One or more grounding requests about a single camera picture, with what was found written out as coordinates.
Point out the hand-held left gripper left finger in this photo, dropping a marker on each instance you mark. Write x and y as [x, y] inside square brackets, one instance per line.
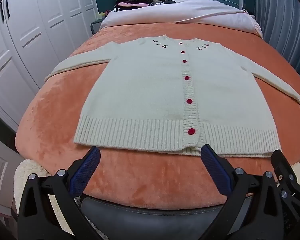
[86, 170]

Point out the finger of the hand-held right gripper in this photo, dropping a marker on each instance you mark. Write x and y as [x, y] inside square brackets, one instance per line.
[281, 165]

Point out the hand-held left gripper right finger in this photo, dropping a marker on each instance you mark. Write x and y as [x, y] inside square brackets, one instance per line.
[215, 170]

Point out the white knit cardigan red buttons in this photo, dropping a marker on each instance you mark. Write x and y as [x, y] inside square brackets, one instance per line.
[145, 92]

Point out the orange plush blanket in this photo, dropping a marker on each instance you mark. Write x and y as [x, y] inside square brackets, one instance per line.
[52, 120]

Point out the cream fluffy rug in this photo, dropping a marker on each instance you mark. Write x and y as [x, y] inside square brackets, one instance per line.
[25, 170]

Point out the grey panelled door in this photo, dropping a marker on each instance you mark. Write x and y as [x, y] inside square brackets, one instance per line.
[0, 175]

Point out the blue grey curtain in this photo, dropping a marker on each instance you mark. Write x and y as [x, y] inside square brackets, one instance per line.
[277, 17]

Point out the dark nightstand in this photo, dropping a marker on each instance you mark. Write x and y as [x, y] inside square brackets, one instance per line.
[95, 26]

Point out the white panelled wardrobe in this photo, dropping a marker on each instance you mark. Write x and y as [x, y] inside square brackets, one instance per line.
[27, 30]

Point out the yellow bottle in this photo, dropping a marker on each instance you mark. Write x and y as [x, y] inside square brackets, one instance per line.
[100, 15]

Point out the pale pink duvet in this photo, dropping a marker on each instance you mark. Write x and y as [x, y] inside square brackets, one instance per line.
[177, 12]

